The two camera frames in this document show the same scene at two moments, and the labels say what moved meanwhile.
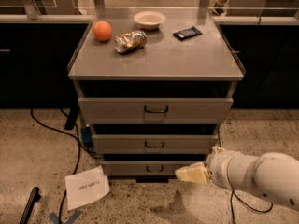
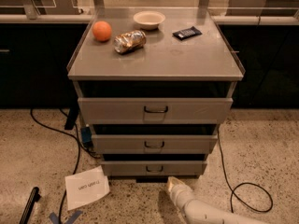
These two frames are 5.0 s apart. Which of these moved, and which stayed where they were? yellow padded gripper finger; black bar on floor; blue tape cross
Moved: yellow padded gripper finger
Stayed: blue tape cross; black bar on floor
